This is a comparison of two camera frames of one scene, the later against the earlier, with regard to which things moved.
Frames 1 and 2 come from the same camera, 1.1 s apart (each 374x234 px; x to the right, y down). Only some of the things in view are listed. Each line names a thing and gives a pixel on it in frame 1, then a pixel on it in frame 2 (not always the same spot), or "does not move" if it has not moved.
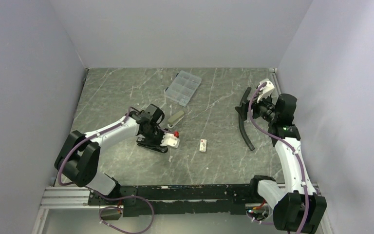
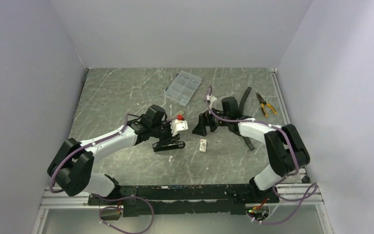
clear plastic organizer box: (182, 87) does not move
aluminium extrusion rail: (68, 197) does not move
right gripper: (242, 109) -> (204, 120)
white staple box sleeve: (203, 144) does not move
